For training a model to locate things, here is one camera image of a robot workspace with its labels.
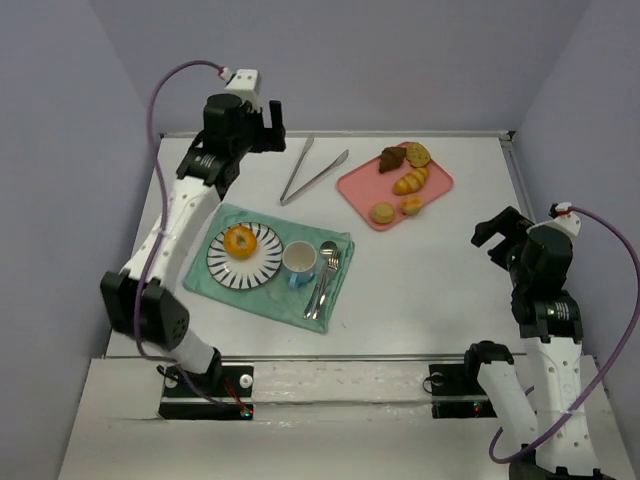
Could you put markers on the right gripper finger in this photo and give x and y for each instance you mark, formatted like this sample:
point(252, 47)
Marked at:
point(509, 223)
point(505, 253)

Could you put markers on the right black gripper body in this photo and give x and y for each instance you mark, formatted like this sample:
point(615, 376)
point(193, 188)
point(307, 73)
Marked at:
point(503, 236)

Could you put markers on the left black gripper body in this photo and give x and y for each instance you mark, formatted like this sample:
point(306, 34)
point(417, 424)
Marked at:
point(267, 138)

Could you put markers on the orange bagel donut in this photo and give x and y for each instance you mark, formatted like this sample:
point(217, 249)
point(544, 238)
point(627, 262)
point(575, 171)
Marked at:
point(240, 242)

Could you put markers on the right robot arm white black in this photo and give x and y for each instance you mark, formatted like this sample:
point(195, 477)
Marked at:
point(550, 430)

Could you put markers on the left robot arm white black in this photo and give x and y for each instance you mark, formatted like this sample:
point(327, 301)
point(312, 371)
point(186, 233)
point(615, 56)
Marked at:
point(139, 299)

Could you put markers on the long striped bread roll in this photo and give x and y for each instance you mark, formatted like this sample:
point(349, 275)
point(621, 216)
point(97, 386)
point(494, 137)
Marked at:
point(412, 182)

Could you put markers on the round seeded bread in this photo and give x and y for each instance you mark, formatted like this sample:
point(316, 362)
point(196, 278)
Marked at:
point(417, 155)

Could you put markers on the small orange bun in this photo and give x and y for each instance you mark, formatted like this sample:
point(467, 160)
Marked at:
point(411, 205)

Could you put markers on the pink tray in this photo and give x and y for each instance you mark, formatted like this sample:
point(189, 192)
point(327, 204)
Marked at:
point(365, 186)

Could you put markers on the chocolate croissant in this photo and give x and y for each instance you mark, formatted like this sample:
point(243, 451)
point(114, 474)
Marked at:
point(391, 158)

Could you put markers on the metal spoon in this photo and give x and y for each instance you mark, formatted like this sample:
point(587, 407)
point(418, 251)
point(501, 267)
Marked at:
point(326, 250)

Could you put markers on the blue white mug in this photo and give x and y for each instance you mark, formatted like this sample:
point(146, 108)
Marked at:
point(299, 260)

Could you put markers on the small round muffin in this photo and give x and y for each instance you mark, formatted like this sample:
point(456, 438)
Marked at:
point(382, 213)

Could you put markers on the white blue striped plate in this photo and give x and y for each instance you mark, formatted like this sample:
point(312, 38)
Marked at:
point(249, 273)

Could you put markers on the metal fork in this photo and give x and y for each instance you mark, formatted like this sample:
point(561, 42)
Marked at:
point(333, 264)

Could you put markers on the teal cloth placemat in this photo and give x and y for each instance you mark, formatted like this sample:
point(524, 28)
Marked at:
point(275, 299)

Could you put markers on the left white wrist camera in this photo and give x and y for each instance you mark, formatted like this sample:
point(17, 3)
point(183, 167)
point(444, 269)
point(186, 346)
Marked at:
point(243, 83)

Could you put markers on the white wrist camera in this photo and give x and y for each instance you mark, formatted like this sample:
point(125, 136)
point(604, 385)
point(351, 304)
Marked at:
point(562, 219)
point(243, 83)

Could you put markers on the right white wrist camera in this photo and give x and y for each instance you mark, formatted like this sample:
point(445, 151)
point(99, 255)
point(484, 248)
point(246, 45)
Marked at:
point(562, 219)

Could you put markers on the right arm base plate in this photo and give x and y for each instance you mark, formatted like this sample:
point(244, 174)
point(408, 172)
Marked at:
point(454, 395)

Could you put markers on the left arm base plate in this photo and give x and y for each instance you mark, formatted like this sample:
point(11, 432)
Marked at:
point(232, 395)

